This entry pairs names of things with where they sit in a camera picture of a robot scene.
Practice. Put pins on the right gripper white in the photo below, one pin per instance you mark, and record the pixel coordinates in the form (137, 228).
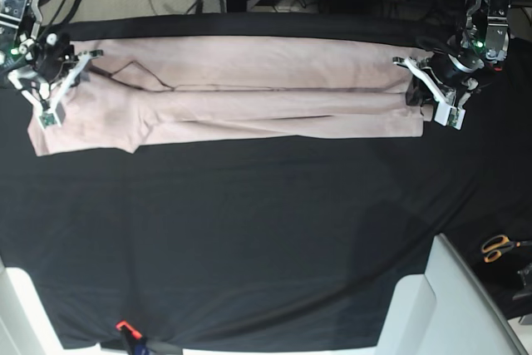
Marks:
(44, 72)

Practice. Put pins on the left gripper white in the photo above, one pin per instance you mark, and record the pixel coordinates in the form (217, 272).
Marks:
(442, 82)

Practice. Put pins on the pink T-shirt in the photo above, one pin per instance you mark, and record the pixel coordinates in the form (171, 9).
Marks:
(154, 91)

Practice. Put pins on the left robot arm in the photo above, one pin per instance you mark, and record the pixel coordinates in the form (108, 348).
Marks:
(483, 31)

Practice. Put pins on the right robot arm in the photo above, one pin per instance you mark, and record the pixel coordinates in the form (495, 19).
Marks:
(22, 20)

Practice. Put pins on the black table cloth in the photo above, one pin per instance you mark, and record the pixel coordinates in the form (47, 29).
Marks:
(275, 244)

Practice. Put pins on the white chair right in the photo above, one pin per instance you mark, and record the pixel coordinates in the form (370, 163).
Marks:
(445, 310)

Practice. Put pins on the white chair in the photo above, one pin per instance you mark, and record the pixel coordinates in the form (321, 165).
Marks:
(445, 310)
(25, 326)

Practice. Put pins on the white chair left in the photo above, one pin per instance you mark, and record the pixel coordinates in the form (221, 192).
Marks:
(25, 326)

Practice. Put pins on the orange clip bottom edge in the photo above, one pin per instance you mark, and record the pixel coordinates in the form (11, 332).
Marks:
(124, 327)

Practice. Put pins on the orange handled scissors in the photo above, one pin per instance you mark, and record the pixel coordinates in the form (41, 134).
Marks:
(495, 247)

